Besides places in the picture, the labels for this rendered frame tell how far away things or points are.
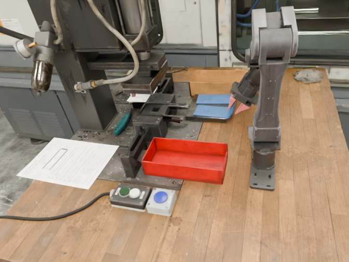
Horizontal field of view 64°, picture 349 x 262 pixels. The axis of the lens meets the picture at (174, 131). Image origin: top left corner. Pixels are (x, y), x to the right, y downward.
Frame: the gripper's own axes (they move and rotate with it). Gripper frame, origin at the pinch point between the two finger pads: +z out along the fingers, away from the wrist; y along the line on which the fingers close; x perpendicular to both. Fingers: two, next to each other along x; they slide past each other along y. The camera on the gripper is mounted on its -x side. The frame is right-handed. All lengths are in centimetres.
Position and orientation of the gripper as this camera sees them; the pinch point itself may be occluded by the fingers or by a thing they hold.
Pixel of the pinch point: (232, 109)
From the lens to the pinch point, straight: 106.8
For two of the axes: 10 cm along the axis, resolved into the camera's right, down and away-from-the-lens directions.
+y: -8.7, -4.9, 0.0
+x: -3.3, 6.0, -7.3
